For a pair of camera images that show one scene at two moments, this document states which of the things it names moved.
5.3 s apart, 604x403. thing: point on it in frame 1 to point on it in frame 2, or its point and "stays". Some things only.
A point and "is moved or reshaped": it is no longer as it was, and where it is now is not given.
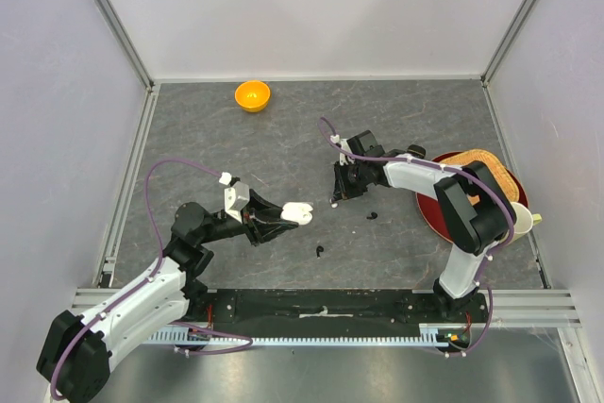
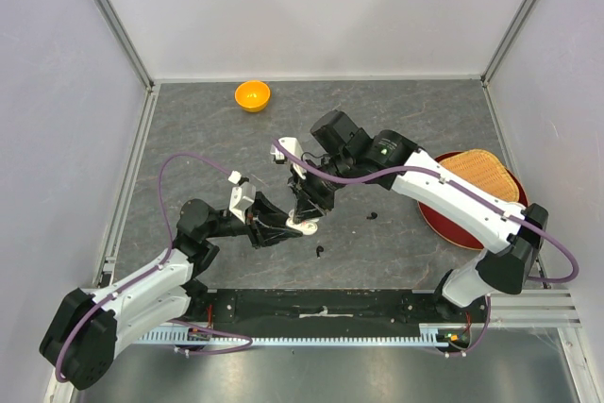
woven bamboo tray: [494, 166] stays
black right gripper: [343, 192] to [310, 202]
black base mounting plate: [325, 312] stays
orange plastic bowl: [252, 95] stays
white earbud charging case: [297, 211] is moved or reshaped
